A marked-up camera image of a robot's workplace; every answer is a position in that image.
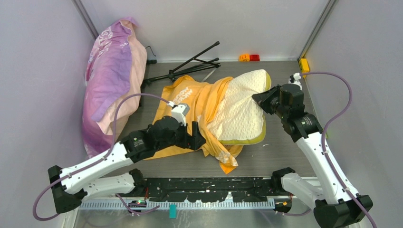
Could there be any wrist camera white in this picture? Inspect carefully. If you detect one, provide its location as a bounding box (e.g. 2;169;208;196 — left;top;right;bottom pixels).
288;73;302;90
168;101;190;126

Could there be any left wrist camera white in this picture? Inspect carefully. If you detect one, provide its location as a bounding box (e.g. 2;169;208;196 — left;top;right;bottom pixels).
168;101;190;126

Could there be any red toy block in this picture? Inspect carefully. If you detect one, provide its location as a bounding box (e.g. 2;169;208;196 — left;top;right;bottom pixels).
249;54;260;61

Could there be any pink purple pillow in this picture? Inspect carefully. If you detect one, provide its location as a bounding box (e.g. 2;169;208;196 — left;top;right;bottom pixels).
82;17;147;158

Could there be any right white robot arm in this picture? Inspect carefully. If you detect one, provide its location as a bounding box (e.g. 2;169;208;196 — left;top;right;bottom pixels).
252;84;373;228

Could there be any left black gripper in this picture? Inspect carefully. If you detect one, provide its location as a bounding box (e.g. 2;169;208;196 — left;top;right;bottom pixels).
156;119;206;152

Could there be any teal block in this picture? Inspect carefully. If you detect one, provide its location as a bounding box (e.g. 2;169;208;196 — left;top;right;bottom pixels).
169;204;177;219

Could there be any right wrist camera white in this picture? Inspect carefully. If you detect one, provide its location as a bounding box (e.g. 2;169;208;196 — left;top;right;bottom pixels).
288;73;302;90

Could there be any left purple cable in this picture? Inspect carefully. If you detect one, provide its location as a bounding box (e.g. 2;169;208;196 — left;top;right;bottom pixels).
32;93;172;221

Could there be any yellow block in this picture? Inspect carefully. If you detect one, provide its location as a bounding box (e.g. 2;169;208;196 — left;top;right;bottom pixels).
298;58;310;74

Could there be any orange Mickey pillowcase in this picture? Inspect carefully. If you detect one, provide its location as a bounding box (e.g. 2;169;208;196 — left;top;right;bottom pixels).
161;76;243;174

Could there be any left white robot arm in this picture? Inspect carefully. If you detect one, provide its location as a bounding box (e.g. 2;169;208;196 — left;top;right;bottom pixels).
48;116;206;214

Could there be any black folded tripod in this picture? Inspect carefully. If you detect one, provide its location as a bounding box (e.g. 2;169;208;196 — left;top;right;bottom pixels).
138;41;221;108

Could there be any orange toy block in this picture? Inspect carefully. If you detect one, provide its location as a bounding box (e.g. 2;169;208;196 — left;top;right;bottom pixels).
239;54;250;62

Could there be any white slotted cable duct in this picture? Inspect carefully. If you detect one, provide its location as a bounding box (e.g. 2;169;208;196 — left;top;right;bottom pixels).
78;198;275;210

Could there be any white quilted pillow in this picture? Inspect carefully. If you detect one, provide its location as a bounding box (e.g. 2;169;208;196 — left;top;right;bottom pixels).
207;69;271;145

